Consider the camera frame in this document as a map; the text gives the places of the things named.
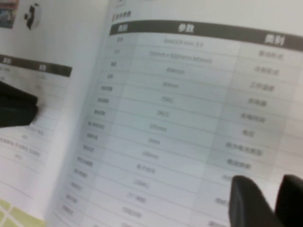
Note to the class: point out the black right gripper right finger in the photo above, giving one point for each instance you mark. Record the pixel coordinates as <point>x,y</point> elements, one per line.
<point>291,203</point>

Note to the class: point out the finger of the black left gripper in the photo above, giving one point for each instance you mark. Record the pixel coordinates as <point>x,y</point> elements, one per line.
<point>16,97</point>
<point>16,116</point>

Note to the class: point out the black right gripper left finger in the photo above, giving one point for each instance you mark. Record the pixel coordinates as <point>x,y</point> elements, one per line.
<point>248,205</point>

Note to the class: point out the white manual book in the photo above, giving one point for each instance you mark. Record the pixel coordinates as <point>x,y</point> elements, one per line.
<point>165,94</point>

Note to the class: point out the green checked tablecloth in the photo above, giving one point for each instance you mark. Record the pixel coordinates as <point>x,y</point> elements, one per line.
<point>14,215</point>

